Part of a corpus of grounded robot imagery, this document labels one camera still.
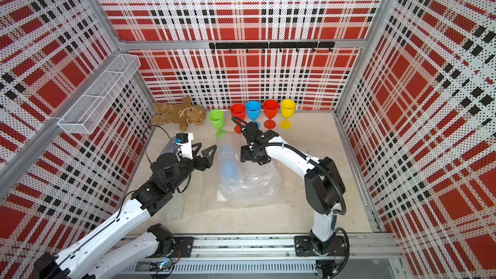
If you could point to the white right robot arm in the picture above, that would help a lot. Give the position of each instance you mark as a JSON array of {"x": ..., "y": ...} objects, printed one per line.
[{"x": 324, "y": 188}]

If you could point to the light blue glass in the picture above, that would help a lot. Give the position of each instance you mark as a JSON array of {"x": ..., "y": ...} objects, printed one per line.
[{"x": 231, "y": 175}]

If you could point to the bright green glass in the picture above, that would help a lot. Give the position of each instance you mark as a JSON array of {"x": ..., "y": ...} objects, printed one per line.
[{"x": 217, "y": 120}]

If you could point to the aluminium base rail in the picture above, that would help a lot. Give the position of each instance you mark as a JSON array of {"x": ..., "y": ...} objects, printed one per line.
[{"x": 282, "y": 246}]

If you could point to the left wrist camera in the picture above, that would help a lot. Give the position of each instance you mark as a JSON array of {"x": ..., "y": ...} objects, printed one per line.
[{"x": 184, "y": 143}]

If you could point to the red wine glass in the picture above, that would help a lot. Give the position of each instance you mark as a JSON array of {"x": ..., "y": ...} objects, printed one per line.
[{"x": 270, "y": 110}]

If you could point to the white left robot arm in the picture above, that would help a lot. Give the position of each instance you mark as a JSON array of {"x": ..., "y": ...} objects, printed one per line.
[{"x": 93, "y": 256}]

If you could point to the yellow glass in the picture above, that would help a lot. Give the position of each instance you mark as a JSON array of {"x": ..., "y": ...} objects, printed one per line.
[{"x": 288, "y": 108}]

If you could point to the black wall hook rail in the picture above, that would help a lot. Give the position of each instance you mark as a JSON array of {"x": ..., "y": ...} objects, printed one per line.
[{"x": 313, "y": 45}]

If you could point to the white wire mesh shelf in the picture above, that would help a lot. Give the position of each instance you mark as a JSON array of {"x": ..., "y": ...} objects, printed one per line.
[{"x": 86, "y": 113}]

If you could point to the green circuit board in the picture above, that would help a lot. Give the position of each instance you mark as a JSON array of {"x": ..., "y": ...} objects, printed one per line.
[{"x": 163, "y": 266}]

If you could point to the brown teddy bear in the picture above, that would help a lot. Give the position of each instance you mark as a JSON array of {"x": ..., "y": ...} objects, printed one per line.
[{"x": 184, "y": 114}]

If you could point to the pink red glass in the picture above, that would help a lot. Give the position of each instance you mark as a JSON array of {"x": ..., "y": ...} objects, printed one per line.
[{"x": 238, "y": 110}]

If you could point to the blue wine glass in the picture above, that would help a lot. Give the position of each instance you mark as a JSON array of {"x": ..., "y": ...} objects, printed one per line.
[{"x": 253, "y": 109}]

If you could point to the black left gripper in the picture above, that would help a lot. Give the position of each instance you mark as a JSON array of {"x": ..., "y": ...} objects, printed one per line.
[{"x": 201, "y": 165}]

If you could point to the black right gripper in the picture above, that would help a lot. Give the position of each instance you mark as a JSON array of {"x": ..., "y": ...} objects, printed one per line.
[{"x": 245, "y": 155}]

